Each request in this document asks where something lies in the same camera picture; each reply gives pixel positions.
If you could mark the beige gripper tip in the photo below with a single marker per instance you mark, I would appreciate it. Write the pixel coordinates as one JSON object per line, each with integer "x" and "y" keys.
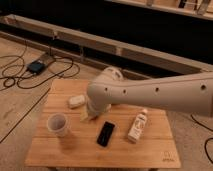
{"x": 86, "y": 115}

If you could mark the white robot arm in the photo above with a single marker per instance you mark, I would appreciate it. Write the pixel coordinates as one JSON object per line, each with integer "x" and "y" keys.
{"x": 188, "y": 93}

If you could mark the white rectangular block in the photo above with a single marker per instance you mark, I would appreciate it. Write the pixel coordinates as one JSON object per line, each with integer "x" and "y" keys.
{"x": 76, "y": 101}

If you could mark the black smartphone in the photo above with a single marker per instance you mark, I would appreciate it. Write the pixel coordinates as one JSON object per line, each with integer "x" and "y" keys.
{"x": 105, "y": 134}

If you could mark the white paper cup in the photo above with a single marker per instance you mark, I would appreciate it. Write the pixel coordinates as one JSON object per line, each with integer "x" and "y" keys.
{"x": 57, "y": 124}

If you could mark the wooden table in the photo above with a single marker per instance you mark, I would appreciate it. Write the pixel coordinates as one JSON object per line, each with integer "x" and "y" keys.
{"x": 79, "y": 148}

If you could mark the white bottle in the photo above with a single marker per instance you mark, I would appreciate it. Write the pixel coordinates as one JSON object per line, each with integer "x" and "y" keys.
{"x": 138, "y": 126}

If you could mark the blue power box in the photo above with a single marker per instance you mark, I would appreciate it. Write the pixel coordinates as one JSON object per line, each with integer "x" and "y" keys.
{"x": 36, "y": 67}

